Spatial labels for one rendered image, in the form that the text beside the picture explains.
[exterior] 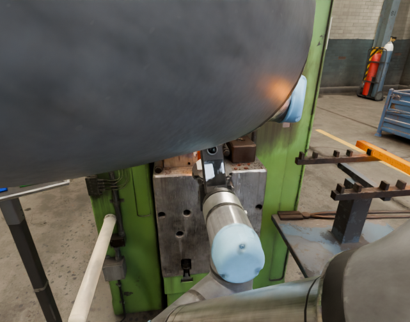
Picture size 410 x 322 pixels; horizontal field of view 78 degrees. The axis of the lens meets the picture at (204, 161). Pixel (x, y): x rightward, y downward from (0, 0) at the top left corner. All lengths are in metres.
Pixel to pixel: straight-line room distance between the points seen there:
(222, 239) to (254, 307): 0.18
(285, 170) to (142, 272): 0.83
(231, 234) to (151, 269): 0.99
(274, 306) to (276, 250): 1.22
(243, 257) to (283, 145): 0.76
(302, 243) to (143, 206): 0.64
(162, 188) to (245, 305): 0.64
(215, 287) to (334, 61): 8.24
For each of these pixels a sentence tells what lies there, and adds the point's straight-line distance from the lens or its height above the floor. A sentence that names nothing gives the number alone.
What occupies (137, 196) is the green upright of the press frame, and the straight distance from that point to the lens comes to 1.10.
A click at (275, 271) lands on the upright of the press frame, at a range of 1.53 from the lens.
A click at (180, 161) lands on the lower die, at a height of 0.93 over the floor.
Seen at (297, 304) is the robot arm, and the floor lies 1.14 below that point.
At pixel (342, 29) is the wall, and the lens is 8.54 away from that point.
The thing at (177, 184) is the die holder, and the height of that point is 0.88.
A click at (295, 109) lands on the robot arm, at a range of 0.40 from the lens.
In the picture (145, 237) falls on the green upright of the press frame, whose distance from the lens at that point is 1.22.
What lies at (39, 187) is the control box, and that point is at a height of 0.96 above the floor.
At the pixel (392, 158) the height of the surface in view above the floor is 0.98.
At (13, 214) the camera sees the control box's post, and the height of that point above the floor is 0.84.
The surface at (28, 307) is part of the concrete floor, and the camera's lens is 1.85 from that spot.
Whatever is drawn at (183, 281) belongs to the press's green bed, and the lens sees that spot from 1.13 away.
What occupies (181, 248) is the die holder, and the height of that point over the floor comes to 0.61.
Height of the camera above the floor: 1.29
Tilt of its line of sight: 25 degrees down
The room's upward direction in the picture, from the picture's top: straight up
